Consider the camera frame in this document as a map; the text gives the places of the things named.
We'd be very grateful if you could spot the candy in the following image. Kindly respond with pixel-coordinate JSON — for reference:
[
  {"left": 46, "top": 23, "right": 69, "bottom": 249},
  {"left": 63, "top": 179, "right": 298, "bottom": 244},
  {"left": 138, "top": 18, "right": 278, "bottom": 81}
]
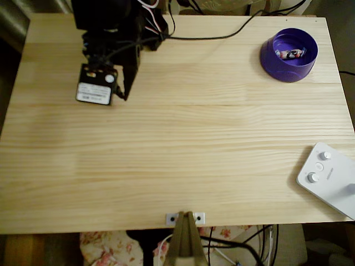
[{"left": 274, "top": 47, "right": 307, "bottom": 60}]

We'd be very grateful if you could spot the purple bowl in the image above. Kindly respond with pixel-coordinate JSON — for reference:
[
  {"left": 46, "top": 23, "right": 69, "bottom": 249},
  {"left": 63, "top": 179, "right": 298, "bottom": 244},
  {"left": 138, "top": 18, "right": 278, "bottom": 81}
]
[{"left": 260, "top": 27, "right": 319, "bottom": 83}]

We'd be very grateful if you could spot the wooden furniture leg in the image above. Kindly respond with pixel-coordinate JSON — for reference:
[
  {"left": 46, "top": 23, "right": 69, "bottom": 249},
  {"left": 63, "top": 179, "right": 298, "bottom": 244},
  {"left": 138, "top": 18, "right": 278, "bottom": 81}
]
[{"left": 264, "top": 0, "right": 281, "bottom": 16}]

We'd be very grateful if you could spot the floral cloth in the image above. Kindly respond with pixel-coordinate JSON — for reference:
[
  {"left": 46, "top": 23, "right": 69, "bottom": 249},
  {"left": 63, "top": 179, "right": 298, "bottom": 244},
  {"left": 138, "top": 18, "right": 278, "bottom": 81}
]
[{"left": 79, "top": 224, "right": 252, "bottom": 266}]

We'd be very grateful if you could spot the black stand under table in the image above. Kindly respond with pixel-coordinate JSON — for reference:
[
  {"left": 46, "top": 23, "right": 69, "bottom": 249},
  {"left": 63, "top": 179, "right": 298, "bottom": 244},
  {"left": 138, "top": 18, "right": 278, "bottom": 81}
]
[{"left": 126, "top": 229, "right": 156, "bottom": 266}]

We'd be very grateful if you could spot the white lamp base with knobs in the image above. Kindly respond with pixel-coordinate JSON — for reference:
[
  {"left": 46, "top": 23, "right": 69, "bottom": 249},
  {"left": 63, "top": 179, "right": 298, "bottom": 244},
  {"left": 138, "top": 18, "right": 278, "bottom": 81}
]
[{"left": 296, "top": 142, "right": 355, "bottom": 221}]

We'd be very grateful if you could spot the red white black servo wire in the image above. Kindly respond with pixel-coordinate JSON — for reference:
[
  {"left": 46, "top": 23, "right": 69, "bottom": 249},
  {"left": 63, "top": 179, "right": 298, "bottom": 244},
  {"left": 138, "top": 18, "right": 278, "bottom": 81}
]
[{"left": 137, "top": 0, "right": 164, "bottom": 36}]

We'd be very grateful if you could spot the long black sleeved cable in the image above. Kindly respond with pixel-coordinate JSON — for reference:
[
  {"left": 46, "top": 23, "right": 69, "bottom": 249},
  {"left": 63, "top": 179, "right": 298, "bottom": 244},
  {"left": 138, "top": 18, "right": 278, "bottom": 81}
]
[{"left": 104, "top": 10, "right": 263, "bottom": 62}]

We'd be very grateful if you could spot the black power cable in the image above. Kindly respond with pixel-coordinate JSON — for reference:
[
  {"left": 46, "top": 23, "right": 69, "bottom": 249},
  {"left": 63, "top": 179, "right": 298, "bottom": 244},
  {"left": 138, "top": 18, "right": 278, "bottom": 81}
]
[{"left": 176, "top": 0, "right": 205, "bottom": 16}]

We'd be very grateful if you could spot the white cable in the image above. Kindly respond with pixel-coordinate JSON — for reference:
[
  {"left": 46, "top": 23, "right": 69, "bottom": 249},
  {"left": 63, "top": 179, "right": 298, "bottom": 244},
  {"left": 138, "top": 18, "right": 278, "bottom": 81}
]
[
  {"left": 215, "top": 247, "right": 237, "bottom": 266},
  {"left": 159, "top": 234, "right": 174, "bottom": 260}
]

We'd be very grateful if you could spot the aluminium extrusion camera post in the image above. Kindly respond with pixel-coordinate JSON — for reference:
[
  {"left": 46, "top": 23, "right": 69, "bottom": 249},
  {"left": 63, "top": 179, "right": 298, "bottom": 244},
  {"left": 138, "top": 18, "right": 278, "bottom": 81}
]
[{"left": 165, "top": 211, "right": 207, "bottom": 266}]

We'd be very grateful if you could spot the thick black cable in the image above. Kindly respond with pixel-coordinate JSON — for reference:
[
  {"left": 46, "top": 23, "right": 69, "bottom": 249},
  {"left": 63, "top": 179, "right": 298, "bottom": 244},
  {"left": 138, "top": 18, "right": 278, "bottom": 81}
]
[{"left": 199, "top": 235, "right": 264, "bottom": 266}]

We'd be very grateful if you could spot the thin black cable bundle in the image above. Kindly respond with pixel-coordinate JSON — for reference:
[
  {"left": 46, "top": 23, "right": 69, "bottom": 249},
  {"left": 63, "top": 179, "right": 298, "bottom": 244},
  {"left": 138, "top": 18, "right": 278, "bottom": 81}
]
[{"left": 256, "top": 224, "right": 280, "bottom": 266}]

